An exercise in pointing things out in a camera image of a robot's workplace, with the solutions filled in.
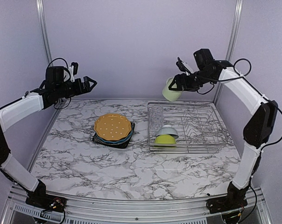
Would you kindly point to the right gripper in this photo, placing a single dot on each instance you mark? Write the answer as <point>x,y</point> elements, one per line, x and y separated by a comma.
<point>186,85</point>

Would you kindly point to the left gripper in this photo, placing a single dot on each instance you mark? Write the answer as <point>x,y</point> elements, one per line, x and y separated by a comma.
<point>79,88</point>

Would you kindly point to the clear glass blue flower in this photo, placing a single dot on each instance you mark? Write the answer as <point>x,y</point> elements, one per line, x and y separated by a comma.
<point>155,122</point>

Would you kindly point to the white patterned bowl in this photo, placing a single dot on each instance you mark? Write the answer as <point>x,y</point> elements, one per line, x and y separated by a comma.
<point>169,130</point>

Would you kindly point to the orange polka dot plate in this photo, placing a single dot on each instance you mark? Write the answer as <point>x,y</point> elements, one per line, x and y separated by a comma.
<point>112,126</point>

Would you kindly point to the black floral square plate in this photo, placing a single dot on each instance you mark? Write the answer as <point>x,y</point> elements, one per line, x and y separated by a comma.
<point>122,144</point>

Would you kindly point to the blue polka dot plate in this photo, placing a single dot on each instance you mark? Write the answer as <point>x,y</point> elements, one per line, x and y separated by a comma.
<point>115,141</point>

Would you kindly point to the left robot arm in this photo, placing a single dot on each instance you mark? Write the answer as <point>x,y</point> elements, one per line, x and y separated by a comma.
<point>59,83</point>

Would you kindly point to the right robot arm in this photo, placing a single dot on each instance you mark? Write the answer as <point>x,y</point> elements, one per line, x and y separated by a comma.
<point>256,132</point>

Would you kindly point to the lime green bowl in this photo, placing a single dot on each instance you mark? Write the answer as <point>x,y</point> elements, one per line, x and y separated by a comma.
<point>165,141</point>

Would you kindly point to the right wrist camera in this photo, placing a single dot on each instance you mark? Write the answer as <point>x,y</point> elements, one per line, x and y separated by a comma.
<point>184,67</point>

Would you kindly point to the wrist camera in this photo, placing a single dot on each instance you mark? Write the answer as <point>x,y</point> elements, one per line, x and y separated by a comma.
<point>184,67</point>
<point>70,72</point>

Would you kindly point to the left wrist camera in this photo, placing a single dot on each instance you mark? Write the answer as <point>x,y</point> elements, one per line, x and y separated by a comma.
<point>70,72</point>

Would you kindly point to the metal wire dish rack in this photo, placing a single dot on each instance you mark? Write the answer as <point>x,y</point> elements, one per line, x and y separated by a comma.
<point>198,125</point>

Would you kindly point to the right aluminium frame post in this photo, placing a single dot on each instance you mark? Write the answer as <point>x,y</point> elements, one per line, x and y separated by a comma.
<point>232,42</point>

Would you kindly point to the aluminium frame post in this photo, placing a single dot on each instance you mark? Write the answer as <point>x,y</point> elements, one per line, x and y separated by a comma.
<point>43,27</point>
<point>232,42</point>

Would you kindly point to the left aluminium frame post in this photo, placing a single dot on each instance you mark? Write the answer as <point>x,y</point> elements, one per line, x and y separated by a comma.
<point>43,27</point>

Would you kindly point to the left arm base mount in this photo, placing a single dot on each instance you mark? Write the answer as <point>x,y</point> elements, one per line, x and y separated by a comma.
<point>47,202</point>

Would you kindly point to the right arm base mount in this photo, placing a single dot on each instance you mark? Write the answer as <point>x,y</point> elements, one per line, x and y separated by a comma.
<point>225,203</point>

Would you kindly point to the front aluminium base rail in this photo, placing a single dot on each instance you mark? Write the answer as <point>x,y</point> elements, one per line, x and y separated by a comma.
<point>87,210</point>

